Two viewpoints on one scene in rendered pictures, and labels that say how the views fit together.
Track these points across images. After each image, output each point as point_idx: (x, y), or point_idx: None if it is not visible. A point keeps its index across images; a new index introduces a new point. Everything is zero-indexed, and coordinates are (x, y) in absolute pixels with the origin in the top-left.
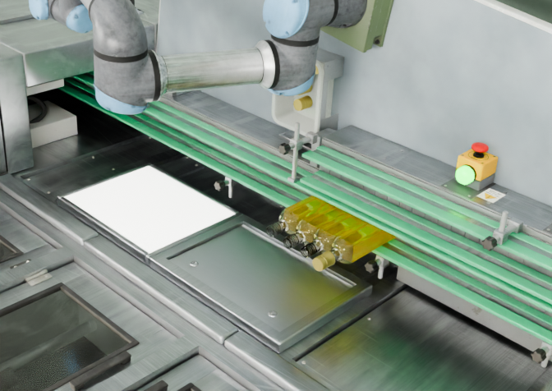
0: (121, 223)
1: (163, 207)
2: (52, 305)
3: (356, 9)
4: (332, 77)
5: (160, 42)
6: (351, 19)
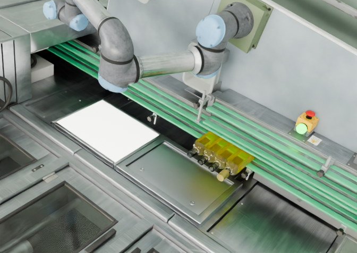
0: (94, 141)
1: (117, 129)
2: (61, 196)
3: (247, 30)
4: (222, 62)
5: None
6: (243, 35)
